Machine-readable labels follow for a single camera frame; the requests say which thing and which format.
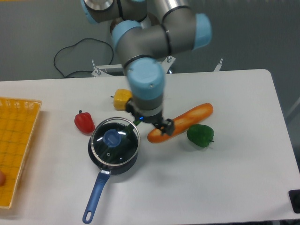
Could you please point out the green onion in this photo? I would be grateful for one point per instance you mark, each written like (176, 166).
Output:
(119, 143)

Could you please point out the green bell pepper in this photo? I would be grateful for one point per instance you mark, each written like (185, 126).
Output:
(201, 135)

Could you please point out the brown egg in basket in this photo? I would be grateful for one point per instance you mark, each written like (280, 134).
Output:
(2, 178)

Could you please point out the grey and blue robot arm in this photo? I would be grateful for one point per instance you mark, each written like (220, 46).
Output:
(139, 45)

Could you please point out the dark pot with blue handle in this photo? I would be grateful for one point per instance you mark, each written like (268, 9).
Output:
(102, 177)

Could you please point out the baguette bread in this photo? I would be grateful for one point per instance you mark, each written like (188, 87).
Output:
(183, 123)

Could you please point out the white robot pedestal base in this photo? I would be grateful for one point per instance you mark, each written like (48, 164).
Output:
(105, 70)

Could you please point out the red bell pepper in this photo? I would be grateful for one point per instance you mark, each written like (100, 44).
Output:
(84, 122)

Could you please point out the yellow woven basket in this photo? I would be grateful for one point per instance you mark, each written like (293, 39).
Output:
(18, 118)

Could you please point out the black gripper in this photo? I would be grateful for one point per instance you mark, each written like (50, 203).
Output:
(153, 117)

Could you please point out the glass pot lid blue knob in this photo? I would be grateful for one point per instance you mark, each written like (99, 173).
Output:
(95, 137)

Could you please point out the black device at table edge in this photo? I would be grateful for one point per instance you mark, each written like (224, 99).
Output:
(294, 196)

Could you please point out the yellow bell pepper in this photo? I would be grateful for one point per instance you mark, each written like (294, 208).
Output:
(120, 99)

